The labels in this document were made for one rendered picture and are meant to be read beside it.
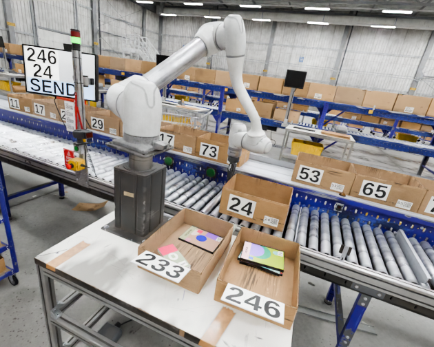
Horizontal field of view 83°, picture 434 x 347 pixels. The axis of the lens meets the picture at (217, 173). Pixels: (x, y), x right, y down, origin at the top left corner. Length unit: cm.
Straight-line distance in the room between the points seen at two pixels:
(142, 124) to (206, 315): 76
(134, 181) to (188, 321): 59
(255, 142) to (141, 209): 71
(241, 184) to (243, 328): 100
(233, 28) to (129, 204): 98
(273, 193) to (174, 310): 101
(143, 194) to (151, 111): 36
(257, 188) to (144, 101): 98
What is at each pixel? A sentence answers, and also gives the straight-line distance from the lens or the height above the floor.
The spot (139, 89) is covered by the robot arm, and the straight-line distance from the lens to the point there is 106.
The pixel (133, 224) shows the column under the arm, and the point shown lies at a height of 81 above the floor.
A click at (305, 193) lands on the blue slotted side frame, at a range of 185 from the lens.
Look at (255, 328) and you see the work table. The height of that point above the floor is 75.
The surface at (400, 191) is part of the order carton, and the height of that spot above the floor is 100.
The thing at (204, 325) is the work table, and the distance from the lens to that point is 94.
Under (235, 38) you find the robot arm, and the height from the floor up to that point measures 170.
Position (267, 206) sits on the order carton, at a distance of 141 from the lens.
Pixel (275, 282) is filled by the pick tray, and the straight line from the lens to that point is 113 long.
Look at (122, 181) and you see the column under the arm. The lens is 118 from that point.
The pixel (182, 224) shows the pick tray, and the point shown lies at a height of 76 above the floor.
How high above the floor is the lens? 150
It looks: 21 degrees down
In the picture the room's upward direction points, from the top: 8 degrees clockwise
